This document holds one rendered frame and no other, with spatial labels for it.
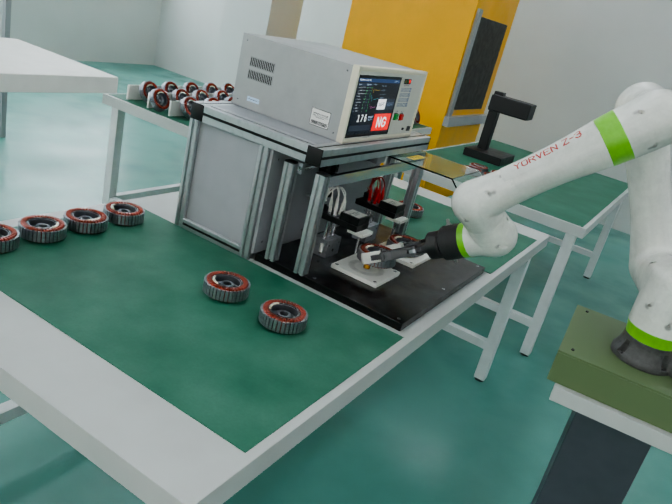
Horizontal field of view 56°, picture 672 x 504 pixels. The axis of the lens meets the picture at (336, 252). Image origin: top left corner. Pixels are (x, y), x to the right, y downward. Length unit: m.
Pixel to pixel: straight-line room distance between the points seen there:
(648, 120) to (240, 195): 1.01
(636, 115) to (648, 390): 0.61
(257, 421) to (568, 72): 6.18
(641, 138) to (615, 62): 5.47
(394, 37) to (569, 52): 2.12
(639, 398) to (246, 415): 0.90
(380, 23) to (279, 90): 3.91
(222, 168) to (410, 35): 3.91
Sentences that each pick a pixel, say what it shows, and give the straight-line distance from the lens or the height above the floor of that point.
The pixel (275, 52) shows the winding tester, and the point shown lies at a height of 1.29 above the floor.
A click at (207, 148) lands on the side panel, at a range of 1.84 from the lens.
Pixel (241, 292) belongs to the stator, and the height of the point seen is 0.78.
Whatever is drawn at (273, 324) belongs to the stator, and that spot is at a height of 0.77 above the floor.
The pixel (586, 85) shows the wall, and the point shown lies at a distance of 7.00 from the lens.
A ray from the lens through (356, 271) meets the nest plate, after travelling 1.79.
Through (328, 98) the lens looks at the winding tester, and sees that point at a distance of 1.74.
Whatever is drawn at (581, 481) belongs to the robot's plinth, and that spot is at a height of 0.50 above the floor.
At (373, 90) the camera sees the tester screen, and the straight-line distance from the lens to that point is 1.79.
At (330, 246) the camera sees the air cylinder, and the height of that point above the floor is 0.80.
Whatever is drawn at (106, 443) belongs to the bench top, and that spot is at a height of 0.75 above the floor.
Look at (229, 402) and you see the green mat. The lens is 1.21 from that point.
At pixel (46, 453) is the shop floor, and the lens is 2.23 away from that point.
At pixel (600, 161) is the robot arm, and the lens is 1.51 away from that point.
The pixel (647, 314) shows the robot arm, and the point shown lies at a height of 0.96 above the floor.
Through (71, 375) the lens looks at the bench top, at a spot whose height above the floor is 0.75.
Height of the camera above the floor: 1.46
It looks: 21 degrees down
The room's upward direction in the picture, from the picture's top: 14 degrees clockwise
